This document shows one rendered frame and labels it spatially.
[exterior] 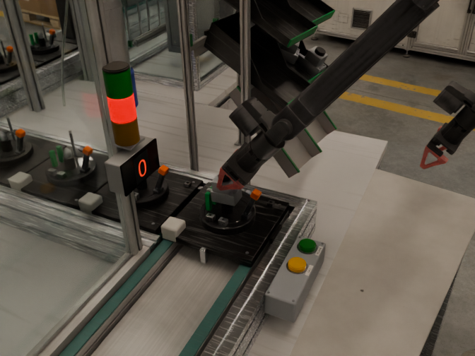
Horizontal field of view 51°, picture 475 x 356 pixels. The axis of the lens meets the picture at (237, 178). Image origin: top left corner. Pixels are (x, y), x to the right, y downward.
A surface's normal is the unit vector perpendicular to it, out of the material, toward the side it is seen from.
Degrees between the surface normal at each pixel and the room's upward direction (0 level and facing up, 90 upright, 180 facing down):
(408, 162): 0
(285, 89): 25
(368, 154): 0
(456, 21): 90
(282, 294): 0
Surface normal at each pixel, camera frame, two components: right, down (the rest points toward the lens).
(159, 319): -0.02, -0.83
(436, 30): -0.56, 0.47
